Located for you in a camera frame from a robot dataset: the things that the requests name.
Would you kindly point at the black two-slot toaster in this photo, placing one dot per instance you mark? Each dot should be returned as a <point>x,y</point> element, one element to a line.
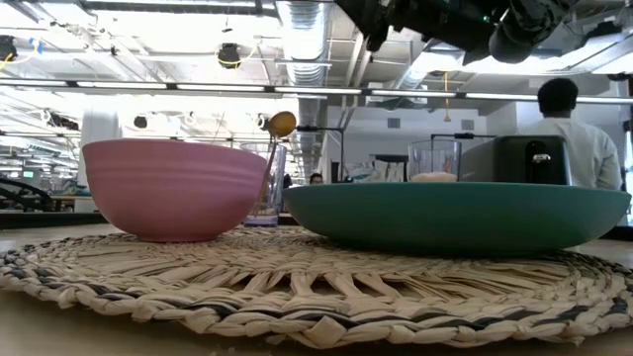
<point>514,160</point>

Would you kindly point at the teal plate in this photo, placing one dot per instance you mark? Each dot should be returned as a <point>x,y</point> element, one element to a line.
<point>455,217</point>

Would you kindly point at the wooden spoon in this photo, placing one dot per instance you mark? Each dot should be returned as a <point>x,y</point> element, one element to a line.
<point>282,123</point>

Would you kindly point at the round woven straw placemat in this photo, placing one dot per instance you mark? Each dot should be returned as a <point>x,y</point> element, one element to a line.
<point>297,296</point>

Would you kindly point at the empty clear drinking glass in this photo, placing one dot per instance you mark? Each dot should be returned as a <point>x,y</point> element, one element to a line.
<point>277,198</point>

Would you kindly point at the seated person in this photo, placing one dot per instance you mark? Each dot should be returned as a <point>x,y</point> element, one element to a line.
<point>315,178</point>

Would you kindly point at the glass of milk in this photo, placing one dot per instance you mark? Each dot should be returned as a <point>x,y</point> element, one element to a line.
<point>434,163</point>

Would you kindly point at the standing person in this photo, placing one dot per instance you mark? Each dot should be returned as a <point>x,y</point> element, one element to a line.
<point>588,148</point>

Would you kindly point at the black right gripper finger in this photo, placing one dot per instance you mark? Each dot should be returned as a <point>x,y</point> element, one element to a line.
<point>371,15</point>

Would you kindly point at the black ceiling dome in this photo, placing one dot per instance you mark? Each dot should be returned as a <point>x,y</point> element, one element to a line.
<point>229,55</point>

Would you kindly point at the pink bowl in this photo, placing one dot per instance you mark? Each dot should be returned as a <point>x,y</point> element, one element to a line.
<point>173,188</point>

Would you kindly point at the ceiling light strip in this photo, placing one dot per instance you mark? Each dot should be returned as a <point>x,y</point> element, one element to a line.
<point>222,87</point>

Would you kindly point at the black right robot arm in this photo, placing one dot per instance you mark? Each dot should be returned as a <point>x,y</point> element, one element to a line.
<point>519,29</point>

